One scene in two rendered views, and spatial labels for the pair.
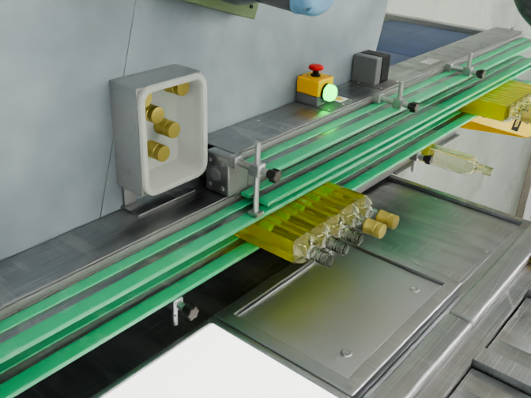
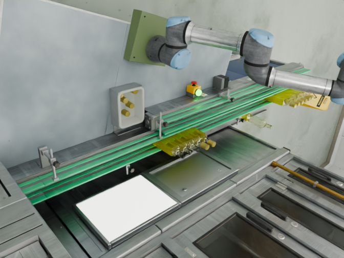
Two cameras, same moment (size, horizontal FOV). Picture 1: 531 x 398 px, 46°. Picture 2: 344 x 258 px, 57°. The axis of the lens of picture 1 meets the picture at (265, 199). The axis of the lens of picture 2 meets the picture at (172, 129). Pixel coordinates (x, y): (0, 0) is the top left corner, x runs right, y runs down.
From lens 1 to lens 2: 61 cm
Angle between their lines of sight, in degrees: 8
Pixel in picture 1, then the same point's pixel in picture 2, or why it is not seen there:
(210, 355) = (136, 185)
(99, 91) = (106, 91)
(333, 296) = (187, 170)
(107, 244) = (105, 144)
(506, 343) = (249, 192)
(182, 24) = (137, 68)
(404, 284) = (215, 168)
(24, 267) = (77, 149)
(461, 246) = (246, 156)
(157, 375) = (117, 189)
